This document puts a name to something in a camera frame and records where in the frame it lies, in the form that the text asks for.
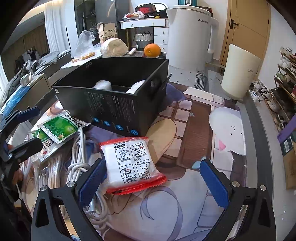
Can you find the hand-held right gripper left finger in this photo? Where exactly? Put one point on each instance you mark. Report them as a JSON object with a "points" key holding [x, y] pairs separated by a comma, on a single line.
{"points": [[92, 183]]}

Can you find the green sachet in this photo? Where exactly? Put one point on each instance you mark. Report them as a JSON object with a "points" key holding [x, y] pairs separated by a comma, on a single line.
{"points": [[49, 149], [60, 127]]}

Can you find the white electric kettle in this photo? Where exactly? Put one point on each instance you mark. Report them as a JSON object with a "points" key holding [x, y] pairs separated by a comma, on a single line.
{"points": [[185, 39]]}

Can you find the black cardboard box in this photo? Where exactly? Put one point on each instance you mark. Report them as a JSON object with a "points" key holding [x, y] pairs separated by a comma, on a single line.
{"points": [[111, 109]]}

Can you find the white curtain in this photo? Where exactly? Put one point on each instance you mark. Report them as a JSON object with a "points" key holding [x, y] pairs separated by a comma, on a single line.
{"points": [[54, 27]]}

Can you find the wooden shoe rack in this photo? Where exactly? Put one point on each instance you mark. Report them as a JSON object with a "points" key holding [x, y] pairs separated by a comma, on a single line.
{"points": [[284, 92]]}

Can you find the printed cartoon desk mat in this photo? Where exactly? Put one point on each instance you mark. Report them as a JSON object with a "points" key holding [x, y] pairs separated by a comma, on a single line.
{"points": [[196, 139]]}

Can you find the grey refrigerator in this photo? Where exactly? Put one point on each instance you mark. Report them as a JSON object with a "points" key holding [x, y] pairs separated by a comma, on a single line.
{"points": [[108, 10]]}

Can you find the orange fruit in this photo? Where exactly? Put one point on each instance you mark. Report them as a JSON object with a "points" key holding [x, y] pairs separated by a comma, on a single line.
{"points": [[152, 50]]}

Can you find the blue patterned package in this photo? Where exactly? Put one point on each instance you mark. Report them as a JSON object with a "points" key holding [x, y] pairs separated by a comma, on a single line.
{"points": [[16, 100]]}

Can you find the small white device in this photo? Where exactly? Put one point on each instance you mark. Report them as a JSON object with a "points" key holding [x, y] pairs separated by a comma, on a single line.
{"points": [[132, 51]]}

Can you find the pale round wrapped bundle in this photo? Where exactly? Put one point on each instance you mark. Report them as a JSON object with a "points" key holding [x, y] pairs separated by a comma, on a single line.
{"points": [[114, 47]]}

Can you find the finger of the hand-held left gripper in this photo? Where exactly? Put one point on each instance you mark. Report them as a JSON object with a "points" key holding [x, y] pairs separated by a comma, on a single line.
{"points": [[27, 114], [25, 146]]}

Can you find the white drawer desk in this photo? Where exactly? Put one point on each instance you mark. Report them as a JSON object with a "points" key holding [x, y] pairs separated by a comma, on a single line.
{"points": [[159, 34]]}

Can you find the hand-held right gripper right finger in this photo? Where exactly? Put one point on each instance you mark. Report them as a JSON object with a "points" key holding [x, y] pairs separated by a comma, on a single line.
{"points": [[214, 185]]}

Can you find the white paper roll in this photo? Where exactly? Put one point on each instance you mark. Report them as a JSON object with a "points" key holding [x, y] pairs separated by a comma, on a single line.
{"points": [[240, 71]]}

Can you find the printed cardboard carton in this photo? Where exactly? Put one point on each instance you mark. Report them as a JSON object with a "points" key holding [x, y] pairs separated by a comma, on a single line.
{"points": [[108, 33]]}

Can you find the rows of shoes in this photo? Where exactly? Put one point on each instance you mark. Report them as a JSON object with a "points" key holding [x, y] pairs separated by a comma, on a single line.
{"points": [[275, 105]]}

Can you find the brown cardboard box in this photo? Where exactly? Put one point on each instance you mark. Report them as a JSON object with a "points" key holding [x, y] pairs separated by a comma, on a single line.
{"points": [[290, 166]]}

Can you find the white plastic pouch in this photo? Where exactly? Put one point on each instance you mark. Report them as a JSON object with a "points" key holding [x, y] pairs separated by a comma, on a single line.
{"points": [[103, 84], [138, 87]]}

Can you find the clear plastic snack bag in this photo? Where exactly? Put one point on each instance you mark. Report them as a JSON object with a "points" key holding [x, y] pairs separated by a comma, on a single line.
{"points": [[84, 44]]}

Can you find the pile of grey clothes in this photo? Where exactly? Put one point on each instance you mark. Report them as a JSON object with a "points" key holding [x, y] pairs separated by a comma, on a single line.
{"points": [[34, 66]]}

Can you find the wooden door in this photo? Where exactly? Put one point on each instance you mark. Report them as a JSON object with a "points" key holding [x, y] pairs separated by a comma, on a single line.
{"points": [[249, 30]]}

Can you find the red-edged white packet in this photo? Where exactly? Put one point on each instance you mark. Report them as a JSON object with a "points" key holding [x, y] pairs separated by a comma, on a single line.
{"points": [[131, 162]]}

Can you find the woven basket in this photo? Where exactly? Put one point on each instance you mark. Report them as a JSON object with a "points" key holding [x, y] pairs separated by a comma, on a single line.
{"points": [[143, 40]]}

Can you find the plate of food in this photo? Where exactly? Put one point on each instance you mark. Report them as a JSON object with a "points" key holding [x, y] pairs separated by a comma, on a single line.
{"points": [[134, 15]]}

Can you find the grey side table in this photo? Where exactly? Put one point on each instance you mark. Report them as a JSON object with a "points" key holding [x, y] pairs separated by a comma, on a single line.
{"points": [[69, 64]]}

